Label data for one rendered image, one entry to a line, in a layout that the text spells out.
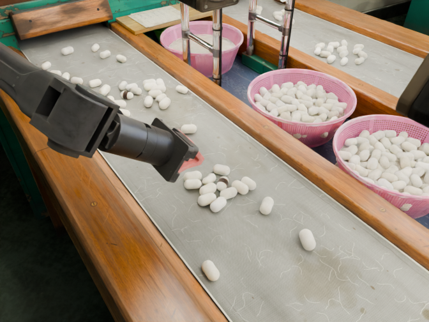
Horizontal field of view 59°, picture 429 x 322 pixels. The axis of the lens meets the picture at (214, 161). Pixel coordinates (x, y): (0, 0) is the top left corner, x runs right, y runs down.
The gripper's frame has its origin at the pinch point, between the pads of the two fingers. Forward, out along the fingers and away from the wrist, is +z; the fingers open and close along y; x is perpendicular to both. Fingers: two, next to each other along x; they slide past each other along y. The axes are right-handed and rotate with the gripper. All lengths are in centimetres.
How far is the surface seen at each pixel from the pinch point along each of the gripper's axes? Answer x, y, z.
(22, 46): 12, 89, -1
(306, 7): -52, 56, 71
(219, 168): 0.9, 1.6, 8.6
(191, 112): -2.8, 23.9, 15.9
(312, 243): 0.2, -21.8, 9.1
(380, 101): -29, -2, 43
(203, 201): 6.0, -3.7, 2.8
